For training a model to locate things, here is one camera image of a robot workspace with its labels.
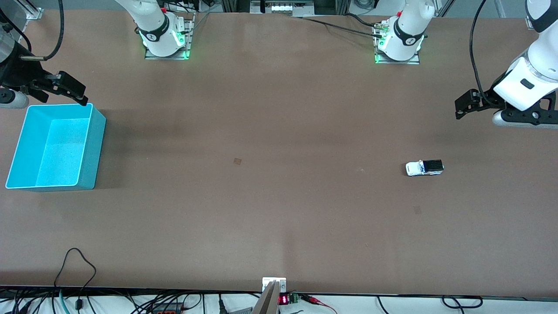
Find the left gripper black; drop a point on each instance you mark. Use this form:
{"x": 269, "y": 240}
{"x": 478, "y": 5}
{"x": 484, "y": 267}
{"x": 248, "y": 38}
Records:
{"x": 484, "y": 100}

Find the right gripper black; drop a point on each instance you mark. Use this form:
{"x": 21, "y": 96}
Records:
{"x": 16, "y": 73}

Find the white jeep toy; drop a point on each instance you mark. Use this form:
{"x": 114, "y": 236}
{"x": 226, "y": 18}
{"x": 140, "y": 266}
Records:
{"x": 418, "y": 169}

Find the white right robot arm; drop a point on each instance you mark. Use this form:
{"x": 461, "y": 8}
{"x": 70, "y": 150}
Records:
{"x": 157, "y": 30}

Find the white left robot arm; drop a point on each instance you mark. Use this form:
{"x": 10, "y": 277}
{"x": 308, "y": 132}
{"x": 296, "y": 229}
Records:
{"x": 405, "y": 39}

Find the turquoise plastic bin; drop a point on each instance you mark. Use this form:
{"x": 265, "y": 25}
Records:
{"x": 56, "y": 152}

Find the white control box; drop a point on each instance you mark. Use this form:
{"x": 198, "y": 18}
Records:
{"x": 283, "y": 6}

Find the black power strip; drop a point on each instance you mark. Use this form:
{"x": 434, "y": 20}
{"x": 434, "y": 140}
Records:
{"x": 168, "y": 309}

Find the green terminal block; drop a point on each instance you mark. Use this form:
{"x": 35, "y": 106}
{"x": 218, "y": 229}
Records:
{"x": 294, "y": 298}

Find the red digit display module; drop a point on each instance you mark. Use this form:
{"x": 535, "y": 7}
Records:
{"x": 283, "y": 299}

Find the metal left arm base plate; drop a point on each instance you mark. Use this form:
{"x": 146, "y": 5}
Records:
{"x": 414, "y": 60}

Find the aluminium frame corner bracket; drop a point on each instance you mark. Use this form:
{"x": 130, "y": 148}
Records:
{"x": 31, "y": 11}

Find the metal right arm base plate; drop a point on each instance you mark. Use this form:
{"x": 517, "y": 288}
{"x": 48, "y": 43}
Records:
{"x": 187, "y": 43}

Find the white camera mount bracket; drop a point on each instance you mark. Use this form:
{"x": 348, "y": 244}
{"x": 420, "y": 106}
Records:
{"x": 281, "y": 283}

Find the grey camera mount bar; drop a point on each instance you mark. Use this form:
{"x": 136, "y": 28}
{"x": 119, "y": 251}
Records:
{"x": 267, "y": 303}

